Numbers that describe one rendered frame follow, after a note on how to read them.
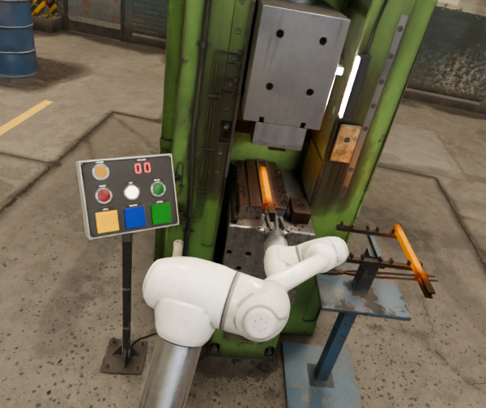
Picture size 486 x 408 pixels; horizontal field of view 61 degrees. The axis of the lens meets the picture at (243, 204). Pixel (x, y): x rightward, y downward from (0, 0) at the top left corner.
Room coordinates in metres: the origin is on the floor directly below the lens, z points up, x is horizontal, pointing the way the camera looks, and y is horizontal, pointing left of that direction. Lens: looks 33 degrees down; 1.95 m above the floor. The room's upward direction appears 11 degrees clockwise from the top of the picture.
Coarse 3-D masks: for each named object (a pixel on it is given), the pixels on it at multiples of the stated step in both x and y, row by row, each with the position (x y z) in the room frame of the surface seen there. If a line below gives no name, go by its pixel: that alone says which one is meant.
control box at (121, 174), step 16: (96, 160) 1.25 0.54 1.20; (112, 160) 1.27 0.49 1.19; (128, 160) 1.30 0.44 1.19; (144, 160) 1.33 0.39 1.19; (160, 160) 1.36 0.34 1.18; (80, 176) 1.19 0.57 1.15; (96, 176) 1.22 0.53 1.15; (112, 176) 1.24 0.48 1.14; (128, 176) 1.27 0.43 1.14; (144, 176) 1.30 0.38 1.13; (160, 176) 1.33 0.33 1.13; (80, 192) 1.20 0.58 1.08; (96, 192) 1.19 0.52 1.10; (112, 192) 1.22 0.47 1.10; (144, 192) 1.28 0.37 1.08; (96, 208) 1.16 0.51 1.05; (112, 208) 1.19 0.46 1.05; (144, 208) 1.25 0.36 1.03; (176, 208) 1.31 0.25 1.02; (160, 224) 1.25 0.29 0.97; (176, 224) 1.28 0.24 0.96
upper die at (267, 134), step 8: (256, 128) 1.47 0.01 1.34; (264, 128) 1.48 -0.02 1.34; (272, 128) 1.48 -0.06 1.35; (280, 128) 1.48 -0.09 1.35; (288, 128) 1.49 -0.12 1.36; (296, 128) 1.49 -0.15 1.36; (304, 128) 1.50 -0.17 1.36; (256, 136) 1.47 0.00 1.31; (264, 136) 1.48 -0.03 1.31; (272, 136) 1.48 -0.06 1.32; (280, 136) 1.49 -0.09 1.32; (288, 136) 1.49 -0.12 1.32; (296, 136) 1.49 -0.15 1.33; (304, 136) 1.50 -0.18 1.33; (256, 144) 1.47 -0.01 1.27; (264, 144) 1.48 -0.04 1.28; (272, 144) 1.48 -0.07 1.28; (280, 144) 1.49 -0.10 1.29; (288, 144) 1.49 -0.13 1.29; (296, 144) 1.50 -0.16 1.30
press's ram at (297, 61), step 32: (256, 0) 1.70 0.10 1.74; (320, 0) 1.91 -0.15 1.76; (256, 32) 1.51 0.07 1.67; (288, 32) 1.48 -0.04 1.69; (320, 32) 1.49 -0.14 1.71; (256, 64) 1.46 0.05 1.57; (288, 64) 1.48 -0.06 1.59; (320, 64) 1.50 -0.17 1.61; (256, 96) 1.47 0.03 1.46; (288, 96) 1.48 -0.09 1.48; (320, 96) 1.50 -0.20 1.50
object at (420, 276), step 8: (400, 232) 1.52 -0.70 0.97; (400, 240) 1.47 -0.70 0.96; (408, 248) 1.41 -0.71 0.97; (408, 256) 1.37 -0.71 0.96; (416, 264) 1.31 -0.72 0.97; (416, 272) 1.27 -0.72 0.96; (416, 280) 1.24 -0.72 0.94; (424, 280) 1.22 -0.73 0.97; (424, 288) 1.19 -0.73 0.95; (432, 288) 1.18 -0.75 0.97; (424, 296) 1.16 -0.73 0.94; (432, 296) 1.16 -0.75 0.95
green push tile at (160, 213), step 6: (156, 204) 1.28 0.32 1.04; (162, 204) 1.28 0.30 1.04; (168, 204) 1.29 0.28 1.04; (156, 210) 1.26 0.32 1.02; (162, 210) 1.27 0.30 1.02; (168, 210) 1.28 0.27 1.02; (156, 216) 1.25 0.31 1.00; (162, 216) 1.26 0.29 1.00; (168, 216) 1.27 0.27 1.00; (156, 222) 1.24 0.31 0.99; (162, 222) 1.25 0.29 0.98; (168, 222) 1.26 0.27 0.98
